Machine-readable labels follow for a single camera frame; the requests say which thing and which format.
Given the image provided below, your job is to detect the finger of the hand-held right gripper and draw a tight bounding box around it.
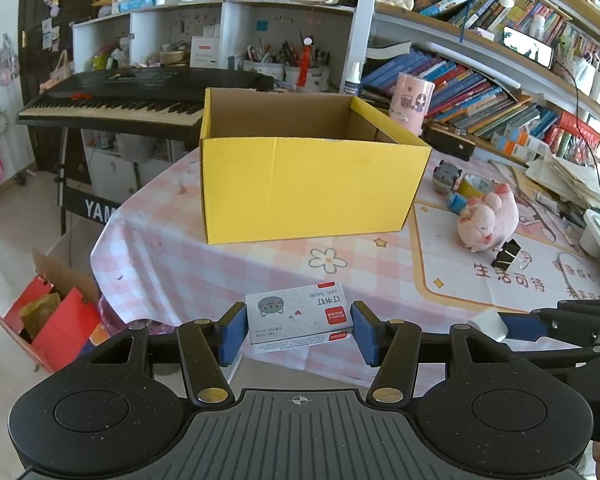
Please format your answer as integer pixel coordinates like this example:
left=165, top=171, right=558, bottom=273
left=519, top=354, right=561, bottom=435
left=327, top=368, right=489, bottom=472
left=517, top=344, right=600, bottom=367
left=497, top=299, right=600, bottom=346

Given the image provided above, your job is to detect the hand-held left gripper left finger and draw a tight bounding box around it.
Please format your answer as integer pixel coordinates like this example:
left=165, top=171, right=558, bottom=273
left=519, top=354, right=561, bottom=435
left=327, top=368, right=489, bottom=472
left=77, top=301, right=248, bottom=408

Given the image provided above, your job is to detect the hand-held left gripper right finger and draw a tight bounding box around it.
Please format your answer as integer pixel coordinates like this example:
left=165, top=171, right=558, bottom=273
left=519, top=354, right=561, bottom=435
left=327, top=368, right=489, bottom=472
left=350, top=301, right=521, bottom=406

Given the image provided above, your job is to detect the white eraser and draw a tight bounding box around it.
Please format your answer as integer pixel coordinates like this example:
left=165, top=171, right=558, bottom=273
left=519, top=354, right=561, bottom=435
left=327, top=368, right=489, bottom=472
left=467, top=308, right=509, bottom=343

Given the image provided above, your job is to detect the white staple box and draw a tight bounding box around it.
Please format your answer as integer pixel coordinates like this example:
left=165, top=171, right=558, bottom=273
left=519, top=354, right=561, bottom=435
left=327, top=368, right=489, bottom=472
left=245, top=282, right=356, bottom=356

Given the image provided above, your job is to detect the pink plush toy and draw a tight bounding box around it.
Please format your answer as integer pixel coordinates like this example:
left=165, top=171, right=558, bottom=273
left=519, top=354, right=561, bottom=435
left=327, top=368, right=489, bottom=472
left=456, top=183, right=521, bottom=253

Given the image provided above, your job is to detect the yellow cardboard box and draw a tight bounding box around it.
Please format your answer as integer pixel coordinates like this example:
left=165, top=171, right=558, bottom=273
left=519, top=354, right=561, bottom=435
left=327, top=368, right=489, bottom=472
left=198, top=87, right=433, bottom=246

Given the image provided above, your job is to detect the grey cat figure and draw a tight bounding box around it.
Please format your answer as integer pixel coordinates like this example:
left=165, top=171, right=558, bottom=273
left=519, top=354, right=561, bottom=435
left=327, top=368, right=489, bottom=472
left=432, top=160, right=463, bottom=193

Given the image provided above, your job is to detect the desktop with pink checked cloth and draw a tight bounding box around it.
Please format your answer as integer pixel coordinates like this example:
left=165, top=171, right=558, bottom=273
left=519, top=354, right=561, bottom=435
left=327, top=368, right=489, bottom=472
left=90, top=105, right=600, bottom=386

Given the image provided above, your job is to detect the printed pink desk mat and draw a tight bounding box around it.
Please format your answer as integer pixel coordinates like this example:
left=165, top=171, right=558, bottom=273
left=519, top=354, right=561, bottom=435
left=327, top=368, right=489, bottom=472
left=412, top=160, right=600, bottom=321

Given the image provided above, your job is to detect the black binder clip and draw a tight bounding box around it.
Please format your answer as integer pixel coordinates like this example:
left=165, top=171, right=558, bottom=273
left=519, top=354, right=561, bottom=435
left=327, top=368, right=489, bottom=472
left=490, top=240, right=523, bottom=271

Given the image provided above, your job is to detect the white plastic container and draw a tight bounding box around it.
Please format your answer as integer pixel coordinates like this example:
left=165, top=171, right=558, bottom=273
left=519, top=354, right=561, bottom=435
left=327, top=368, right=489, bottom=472
left=580, top=208, right=600, bottom=261

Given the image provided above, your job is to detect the yellow tape roll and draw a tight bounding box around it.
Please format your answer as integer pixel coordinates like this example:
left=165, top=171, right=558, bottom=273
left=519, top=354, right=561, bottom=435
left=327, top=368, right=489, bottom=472
left=457, top=174, right=498, bottom=201

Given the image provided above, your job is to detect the pile of papers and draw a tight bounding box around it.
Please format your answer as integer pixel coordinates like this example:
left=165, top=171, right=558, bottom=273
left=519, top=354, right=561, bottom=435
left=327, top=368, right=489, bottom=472
left=525, top=152, right=600, bottom=216

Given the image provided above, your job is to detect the red paper bag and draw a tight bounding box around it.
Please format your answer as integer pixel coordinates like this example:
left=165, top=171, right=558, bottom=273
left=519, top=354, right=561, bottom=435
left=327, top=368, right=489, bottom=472
left=32, top=287, right=102, bottom=372

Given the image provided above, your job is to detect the black keyboard stand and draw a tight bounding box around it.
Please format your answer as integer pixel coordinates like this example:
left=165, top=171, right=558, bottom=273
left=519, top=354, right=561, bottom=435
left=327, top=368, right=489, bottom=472
left=55, top=127, right=143, bottom=223

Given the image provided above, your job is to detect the dark wooden case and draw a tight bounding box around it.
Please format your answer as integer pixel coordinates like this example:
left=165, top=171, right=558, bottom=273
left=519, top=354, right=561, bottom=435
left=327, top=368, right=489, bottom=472
left=424, top=122, right=477, bottom=162

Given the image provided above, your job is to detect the white cabinet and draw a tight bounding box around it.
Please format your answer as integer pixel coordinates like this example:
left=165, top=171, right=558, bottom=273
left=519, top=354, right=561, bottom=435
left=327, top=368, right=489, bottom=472
left=82, top=130, right=201, bottom=196

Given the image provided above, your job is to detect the printed cardboard carton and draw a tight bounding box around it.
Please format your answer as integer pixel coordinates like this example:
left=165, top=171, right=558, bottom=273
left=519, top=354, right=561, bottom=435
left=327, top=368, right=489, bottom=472
left=0, top=247, right=101, bottom=373

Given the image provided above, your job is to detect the pink cylindrical pen holder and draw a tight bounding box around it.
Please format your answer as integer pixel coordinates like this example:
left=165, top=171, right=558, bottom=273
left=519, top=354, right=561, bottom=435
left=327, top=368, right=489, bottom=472
left=388, top=72, right=436, bottom=136

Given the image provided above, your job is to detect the white spray bottle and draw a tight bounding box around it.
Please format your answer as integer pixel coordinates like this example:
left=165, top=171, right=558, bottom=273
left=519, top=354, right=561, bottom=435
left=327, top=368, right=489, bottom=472
left=344, top=61, right=363, bottom=97

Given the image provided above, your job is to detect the white pen holder with pens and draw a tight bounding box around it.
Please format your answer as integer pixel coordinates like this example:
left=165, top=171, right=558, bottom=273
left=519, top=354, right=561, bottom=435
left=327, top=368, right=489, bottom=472
left=285, top=42, right=331, bottom=92
left=242, top=40, right=286, bottom=81

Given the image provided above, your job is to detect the black electronic keyboard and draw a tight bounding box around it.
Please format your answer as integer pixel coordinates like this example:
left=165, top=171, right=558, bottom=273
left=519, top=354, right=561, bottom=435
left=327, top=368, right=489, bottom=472
left=16, top=69, right=276, bottom=137

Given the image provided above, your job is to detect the smartphone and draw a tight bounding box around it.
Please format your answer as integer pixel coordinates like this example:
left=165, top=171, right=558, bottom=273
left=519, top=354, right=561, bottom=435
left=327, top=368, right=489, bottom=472
left=502, top=27, right=555, bottom=68

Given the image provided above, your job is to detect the red tassel ornament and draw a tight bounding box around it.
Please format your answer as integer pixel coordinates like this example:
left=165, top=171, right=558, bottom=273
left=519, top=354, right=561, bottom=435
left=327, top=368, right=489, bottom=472
left=297, top=36, right=315, bottom=88

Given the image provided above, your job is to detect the white box with red label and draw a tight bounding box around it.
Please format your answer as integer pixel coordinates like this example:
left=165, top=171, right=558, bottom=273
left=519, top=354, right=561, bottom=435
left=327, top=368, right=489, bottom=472
left=190, top=35, right=221, bottom=68

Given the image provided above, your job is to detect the white cubby shelf unit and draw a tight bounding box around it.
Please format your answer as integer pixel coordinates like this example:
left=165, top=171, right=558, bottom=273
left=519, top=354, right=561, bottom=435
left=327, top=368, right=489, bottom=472
left=72, top=0, right=356, bottom=93

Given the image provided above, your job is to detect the dark wooden door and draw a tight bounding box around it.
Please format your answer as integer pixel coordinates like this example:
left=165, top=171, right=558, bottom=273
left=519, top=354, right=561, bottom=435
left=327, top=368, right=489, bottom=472
left=17, top=0, right=116, bottom=171

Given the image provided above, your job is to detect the lilac hanging bag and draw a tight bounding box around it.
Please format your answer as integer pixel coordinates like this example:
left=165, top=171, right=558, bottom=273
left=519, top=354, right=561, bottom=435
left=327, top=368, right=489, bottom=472
left=0, top=35, right=21, bottom=86

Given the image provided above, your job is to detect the black cable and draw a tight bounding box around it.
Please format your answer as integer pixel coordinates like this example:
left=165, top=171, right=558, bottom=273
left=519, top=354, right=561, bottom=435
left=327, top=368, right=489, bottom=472
left=552, top=57, right=600, bottom=221

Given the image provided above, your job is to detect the white bookshelf frame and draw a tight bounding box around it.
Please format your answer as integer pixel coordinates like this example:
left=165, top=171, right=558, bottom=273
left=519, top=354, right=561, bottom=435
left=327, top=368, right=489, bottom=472
left=347, top=0, right=600, bottom=126

